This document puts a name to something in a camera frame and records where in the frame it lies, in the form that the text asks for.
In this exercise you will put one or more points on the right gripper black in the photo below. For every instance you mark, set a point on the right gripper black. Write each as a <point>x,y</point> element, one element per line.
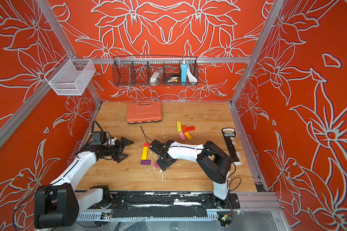
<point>161,167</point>

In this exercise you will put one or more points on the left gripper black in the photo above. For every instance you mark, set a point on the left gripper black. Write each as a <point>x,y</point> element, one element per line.
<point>116,157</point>

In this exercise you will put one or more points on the long yellow block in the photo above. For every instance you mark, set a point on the long yellow block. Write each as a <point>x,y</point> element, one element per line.
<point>144,153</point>

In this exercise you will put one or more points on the purple small block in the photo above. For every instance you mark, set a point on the purple small block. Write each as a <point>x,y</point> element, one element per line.
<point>145,162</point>

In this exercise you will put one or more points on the small red block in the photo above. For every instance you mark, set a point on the small red block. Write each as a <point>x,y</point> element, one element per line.
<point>147,145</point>

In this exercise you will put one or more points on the orange long block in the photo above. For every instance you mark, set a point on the orange long block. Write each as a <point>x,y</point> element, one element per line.
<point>188,136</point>

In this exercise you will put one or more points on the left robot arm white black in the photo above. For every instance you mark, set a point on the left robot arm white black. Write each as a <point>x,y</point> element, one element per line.
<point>57,205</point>

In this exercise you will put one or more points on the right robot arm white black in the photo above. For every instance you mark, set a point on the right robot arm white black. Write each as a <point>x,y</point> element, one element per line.
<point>214,162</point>

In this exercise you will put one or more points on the pink long block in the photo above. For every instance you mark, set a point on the pink long block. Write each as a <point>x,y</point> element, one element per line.
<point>182,136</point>

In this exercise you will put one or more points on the yellow-green block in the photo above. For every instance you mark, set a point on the yellow-green block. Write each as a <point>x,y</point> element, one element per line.
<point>179,126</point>

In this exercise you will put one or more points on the orange plastic tool case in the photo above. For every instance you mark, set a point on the orange plastic tool case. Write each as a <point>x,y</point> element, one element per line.
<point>144,112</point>

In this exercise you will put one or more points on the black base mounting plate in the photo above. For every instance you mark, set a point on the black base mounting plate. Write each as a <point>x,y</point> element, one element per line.
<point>168,205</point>

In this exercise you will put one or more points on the black remote-like tool strip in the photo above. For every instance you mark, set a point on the black remote-like tool strip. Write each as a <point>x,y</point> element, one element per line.
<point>229,135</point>

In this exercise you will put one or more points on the grey packet in basket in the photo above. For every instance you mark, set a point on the grey packet in basket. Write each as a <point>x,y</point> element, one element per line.
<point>156,78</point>

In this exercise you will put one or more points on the black item in basket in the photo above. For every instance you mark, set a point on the black item in basket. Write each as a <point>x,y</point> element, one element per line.
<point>173,78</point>

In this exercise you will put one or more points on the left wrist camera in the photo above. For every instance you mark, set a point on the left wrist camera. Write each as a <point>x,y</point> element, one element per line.
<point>98,138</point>

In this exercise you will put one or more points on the black wire wall basket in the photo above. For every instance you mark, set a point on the black wire wall basket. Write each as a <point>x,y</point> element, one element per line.
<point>136,71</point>

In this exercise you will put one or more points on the clear plastic wall bin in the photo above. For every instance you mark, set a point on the clear plastic wall bin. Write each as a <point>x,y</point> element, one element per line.
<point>71,77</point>

